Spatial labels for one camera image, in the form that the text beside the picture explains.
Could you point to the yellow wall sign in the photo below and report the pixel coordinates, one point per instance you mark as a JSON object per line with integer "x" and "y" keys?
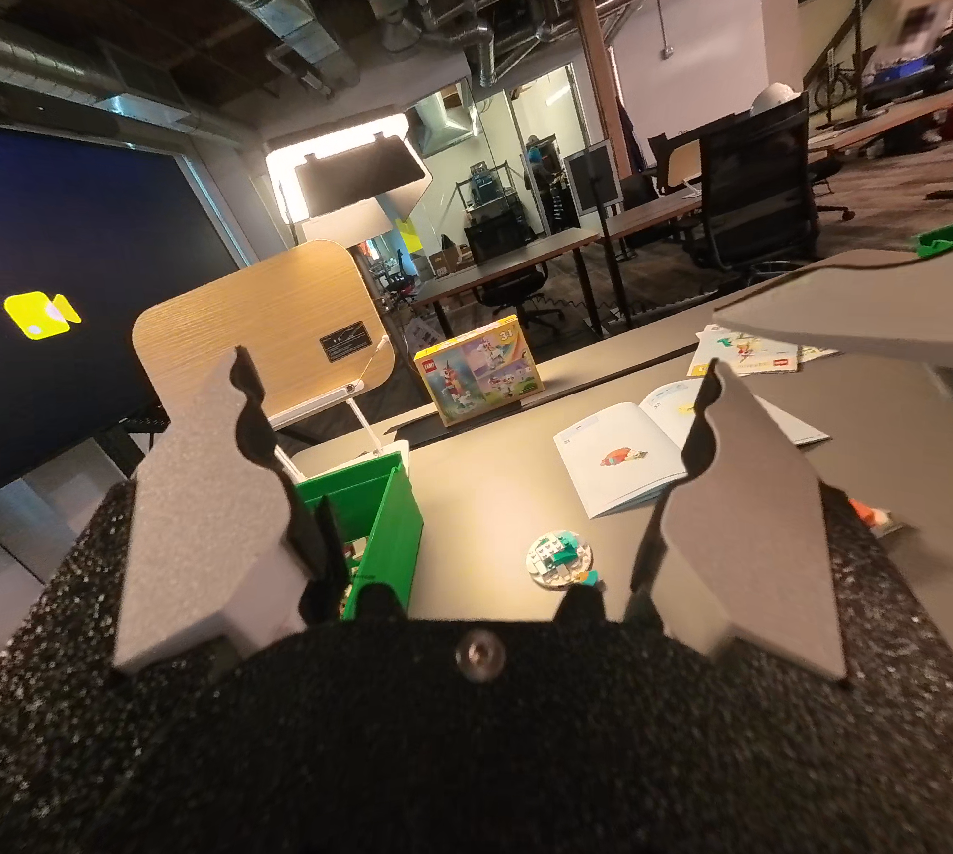
{"x": 407, "y": 236}

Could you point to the orange lego build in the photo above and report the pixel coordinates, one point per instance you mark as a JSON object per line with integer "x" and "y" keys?
{"x": 875, "y": 517}

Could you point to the long wooden desk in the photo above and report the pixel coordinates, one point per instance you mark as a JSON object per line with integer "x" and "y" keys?
{"x": 514, "y": 266}

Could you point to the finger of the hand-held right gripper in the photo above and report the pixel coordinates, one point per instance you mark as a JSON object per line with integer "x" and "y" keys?
{"x": 856, "y": 303}

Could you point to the large black screen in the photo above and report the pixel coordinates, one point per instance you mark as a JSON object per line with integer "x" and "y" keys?
{"x": 89, "y": 288}

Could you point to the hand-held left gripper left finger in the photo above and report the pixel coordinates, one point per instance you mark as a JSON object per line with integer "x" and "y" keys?
{"x": 201, "y": 519}

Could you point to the round white lego base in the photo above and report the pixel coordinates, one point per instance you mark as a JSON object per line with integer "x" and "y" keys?
{"x": 558, "y": 560}

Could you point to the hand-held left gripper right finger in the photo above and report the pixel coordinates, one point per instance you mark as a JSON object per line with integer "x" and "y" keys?
{"x": 752, "y": 534}

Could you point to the black mesh office chair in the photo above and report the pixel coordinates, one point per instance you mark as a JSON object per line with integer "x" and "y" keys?
{"x": 759, "y": 184}

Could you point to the yellow lego set box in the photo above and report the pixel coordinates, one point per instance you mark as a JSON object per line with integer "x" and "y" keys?
{"x": 476, "y": 370}

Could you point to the white hard hat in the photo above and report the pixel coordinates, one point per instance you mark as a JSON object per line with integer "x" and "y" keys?
{"x": 774, "y": 98}

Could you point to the black equipment rack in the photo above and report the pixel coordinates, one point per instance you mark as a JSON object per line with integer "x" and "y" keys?
{"x": 488, "y": 214}

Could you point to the open white instruction booklet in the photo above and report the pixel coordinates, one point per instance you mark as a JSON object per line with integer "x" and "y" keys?
{"x": 618, "y": 452}

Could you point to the white panel base plate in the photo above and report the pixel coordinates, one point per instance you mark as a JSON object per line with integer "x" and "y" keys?
{"x": 372, "y": 456}

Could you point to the green plastic bin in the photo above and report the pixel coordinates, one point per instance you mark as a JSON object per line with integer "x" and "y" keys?
{"x": 934, "y": 243}
{"x": 387, "y": 541}

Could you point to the tablet on floor stand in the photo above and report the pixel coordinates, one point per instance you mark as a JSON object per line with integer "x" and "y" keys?
{"x": 593, "y": 173}

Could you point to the wooden panel with black label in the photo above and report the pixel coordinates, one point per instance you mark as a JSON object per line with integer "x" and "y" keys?
{"x": 260, "y": 318}

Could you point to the studio softbox light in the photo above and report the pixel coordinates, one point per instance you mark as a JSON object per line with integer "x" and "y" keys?
{"x": 350, "y": 177}

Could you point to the stack of closed instruction booklets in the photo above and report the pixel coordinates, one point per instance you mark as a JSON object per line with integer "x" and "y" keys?
{"x": 752, "y": 355}

